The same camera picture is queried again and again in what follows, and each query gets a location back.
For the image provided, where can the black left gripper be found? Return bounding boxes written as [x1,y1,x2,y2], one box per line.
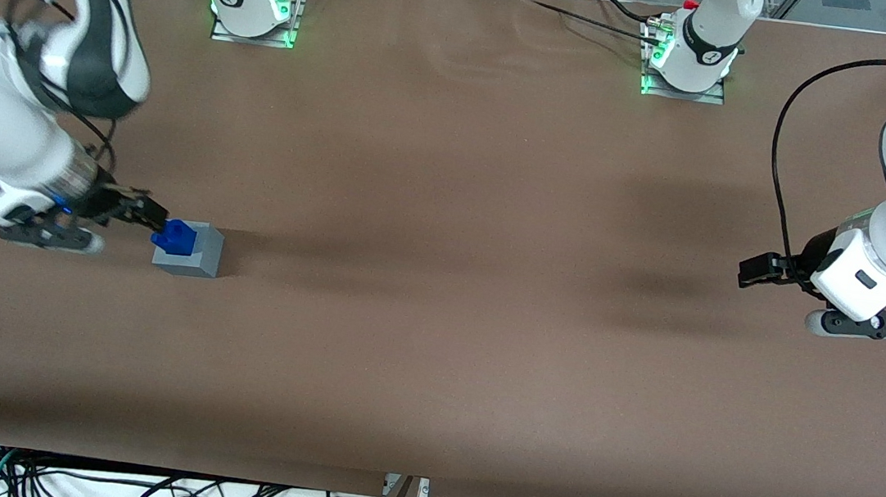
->
[738,220,839,298]

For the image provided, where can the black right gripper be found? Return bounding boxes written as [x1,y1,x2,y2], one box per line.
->
[75,179,172,233]

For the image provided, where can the blue plastic part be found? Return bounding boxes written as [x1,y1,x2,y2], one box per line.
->
[148,216,200,259]

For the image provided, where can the gray square base block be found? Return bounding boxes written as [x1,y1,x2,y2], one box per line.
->
[151,217,227,281]

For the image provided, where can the brown table cover sheet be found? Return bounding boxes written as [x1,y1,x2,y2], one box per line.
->
[0,0,886,497]

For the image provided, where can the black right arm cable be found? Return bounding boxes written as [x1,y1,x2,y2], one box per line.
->
[0,0,138,176]

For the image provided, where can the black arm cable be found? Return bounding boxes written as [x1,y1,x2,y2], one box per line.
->
[759,46,886,283]
[0,0,138,176]

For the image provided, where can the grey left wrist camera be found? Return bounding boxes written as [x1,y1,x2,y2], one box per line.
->
[803,302,886,345]

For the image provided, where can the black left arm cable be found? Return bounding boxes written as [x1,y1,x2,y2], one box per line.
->
[759,46,886,283]

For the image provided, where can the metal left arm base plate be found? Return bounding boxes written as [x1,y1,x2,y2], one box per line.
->
[638,19,734,106]

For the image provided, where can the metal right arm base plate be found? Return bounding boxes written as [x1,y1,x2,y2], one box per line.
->
[210,0,304,51]

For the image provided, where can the tangled black floor cable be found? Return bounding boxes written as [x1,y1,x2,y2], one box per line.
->
[13,455,385,497]

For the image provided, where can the teal cable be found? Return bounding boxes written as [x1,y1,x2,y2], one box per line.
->
[0,446,21,497]

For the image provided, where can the thick black cable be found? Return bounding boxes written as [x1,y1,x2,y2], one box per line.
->
[593,0,667,27]

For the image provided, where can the thin black cable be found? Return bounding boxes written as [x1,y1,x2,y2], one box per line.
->
[515,0,664,46]

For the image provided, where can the small metal bracket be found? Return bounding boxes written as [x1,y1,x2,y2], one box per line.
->
[382,472,432,497]

